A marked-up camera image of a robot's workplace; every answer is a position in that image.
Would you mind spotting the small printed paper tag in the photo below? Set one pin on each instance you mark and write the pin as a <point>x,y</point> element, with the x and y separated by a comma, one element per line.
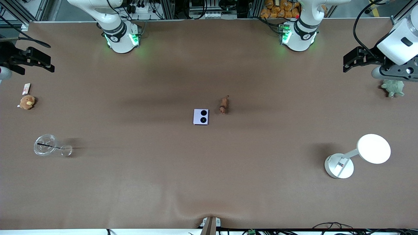
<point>26,88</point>

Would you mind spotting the white round desk lamp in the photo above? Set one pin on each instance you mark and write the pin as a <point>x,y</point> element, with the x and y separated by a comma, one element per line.
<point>372,150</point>

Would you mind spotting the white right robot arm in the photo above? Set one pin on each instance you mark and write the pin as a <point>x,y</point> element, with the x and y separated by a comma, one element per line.
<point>119,36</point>

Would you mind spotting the clear plastic cup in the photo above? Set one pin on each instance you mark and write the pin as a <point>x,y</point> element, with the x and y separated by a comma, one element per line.
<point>45,145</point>

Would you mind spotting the white power strip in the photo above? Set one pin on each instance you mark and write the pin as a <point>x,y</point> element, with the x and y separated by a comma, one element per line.
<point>140,8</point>

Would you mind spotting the brown plush toy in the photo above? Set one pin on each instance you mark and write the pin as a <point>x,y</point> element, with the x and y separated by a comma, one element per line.
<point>27,102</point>

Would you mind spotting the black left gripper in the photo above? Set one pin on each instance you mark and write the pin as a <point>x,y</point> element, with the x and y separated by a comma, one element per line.
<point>374,57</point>

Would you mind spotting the black drinking straw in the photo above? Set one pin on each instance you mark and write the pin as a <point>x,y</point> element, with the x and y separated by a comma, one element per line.
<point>49,146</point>

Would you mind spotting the brown lion statue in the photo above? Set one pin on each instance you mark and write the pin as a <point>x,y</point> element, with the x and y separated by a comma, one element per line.
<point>224,105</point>

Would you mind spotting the green plush toy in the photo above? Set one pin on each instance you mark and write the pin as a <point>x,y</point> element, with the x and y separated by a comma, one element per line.
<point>393,87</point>

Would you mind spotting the metal table edge clamp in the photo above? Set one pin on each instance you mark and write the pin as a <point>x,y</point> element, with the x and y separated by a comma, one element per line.
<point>210,225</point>

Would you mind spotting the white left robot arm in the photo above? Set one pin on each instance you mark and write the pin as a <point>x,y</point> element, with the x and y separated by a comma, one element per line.
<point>300,36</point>

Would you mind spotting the pile of orange plush toys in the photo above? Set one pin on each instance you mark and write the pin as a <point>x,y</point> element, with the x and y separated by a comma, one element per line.
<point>281,9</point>

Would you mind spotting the lilac flip phone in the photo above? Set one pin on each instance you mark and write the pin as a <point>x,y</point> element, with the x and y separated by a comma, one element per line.
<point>200,117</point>

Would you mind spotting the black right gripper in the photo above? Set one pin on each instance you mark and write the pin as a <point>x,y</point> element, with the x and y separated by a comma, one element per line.
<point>7,55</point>

